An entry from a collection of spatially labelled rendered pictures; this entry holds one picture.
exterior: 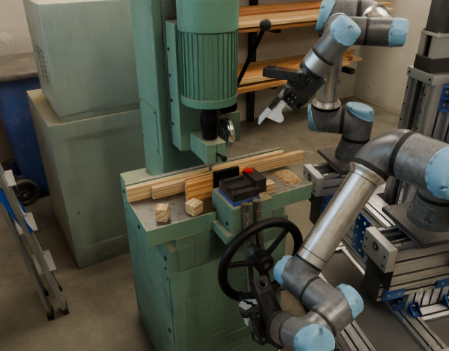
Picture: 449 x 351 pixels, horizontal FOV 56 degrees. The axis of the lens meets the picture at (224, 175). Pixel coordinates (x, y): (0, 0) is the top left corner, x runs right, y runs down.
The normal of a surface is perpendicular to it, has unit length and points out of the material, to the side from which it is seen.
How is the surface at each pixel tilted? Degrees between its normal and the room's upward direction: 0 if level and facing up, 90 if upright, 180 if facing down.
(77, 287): 0
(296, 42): 90
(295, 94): 89
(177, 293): 90
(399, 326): 0
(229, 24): 90
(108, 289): 0
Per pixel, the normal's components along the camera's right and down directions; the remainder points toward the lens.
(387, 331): 0.00, -0.88
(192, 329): 0.46, 0.43
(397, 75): -0.86, 0.25
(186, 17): -0.59, 0.39
